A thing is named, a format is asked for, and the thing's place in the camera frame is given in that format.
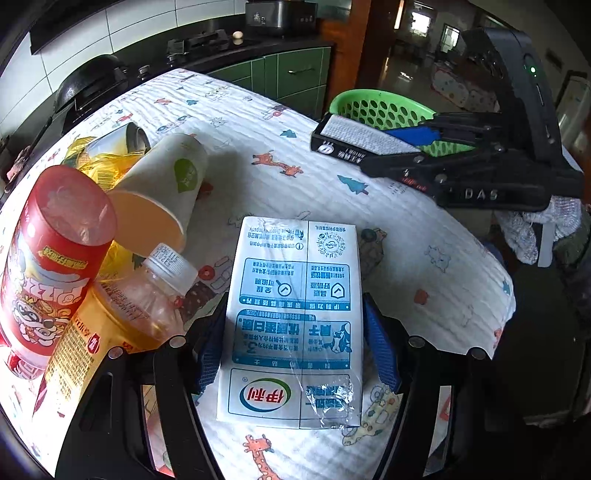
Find clear plastic bottle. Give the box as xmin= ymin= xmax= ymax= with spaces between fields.
xmin=97 ymin=243 xmax=197 ymax=343

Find yellow plastic wrapper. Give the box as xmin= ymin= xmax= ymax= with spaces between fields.
xmin=32 ymin=135 xmax=187 ymax=416

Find white milk carton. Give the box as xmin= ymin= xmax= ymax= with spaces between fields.
xmin=217 ymin=216 xmax=363 ymax=429

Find black and white cigarette box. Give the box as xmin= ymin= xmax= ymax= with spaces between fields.
xmin=311 ymin=113 xmax=423 ymax=164

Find red cylindrical snack can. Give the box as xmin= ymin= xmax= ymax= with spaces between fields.
xmin=1 ymin=165 xmax=117 ymax=380

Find green kitchen cabinet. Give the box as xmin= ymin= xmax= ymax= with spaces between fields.
xmin=209 ymin=47 xmax=332 ymax=120

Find gloved right hand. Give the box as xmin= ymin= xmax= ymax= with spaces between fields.
xmin=494 ymin=196 xmax=583 ymax=268

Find green perforated plastic basket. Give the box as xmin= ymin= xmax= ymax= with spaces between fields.
xmin=328 ymin=89 xmax=474 ymax=160

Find white paper cup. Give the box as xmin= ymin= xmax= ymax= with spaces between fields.
xmin=107 ymin=133 xmax=208 ymax=257

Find blue and silver drink can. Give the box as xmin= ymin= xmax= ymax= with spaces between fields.
xmin=84 ymin=122 xmax=150 ymax=157

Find black rice cooker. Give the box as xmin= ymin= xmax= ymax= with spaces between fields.
xmin=245 ymin=1 xmax=318 ymax=38

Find black frying pan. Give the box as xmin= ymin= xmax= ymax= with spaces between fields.
xmin=54 ymin=54 xmax=128 ymax=113

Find black gas stove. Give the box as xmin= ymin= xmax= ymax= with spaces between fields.
xmin=52 ymin=29 xmax=259 ymax=133

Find black range hood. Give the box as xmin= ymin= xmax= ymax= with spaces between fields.
xmin=29 ymin=0 xmax=121 ymax=55

